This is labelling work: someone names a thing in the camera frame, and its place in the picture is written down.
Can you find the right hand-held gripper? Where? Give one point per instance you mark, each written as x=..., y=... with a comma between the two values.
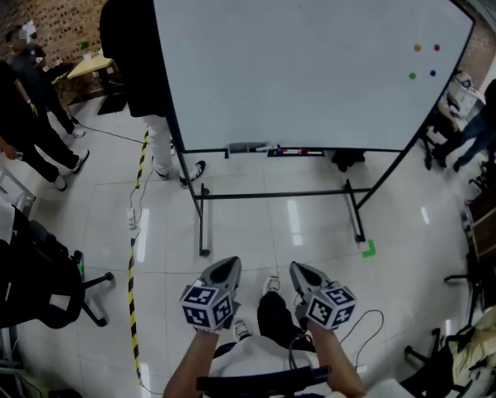
x=329, y=307

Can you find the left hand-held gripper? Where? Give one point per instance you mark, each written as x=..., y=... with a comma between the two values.
x=206, y=305

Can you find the white marker blue cap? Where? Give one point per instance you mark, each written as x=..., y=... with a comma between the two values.
x=285, y=151

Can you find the white marker black cap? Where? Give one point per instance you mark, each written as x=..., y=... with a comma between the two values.
x=266, y=148

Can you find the person's left forearm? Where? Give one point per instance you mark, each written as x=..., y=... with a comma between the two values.
x=188, y=365

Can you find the person's right forearm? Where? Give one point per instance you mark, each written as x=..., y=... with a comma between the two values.
x=337, y=359

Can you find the black marker holder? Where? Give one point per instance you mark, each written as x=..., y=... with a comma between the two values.
x=273, y=155

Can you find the person's white shoe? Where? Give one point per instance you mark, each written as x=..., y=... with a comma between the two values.
x=272, y=284
x=242, y=330

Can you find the person's black trousers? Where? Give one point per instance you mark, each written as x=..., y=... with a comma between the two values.
x=281, y=321

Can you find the person's white shirt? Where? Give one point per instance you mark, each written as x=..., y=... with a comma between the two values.
x=256, y=357

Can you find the yellow black hazard tape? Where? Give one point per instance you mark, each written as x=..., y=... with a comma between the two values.
x=132, y=305

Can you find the white power strip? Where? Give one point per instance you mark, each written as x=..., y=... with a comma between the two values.
x=131, y=218

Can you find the grey whiteboard tray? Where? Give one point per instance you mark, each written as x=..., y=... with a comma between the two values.
x=244, y=147

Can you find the black chair with beige jacket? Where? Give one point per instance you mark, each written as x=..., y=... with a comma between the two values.
x=472, y=355

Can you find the dark wooden desk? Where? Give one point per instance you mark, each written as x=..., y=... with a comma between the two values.
x=492, y=222

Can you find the black office chair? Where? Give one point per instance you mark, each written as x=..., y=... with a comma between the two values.
x=32, y=280

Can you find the white whiteboard on black stand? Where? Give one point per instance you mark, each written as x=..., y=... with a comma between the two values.
x=298, y=64

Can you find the light wooden desk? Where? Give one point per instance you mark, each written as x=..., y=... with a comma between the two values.
x=92, y=65

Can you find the orange round magnet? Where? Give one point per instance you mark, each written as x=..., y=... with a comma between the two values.
x=417, y=47

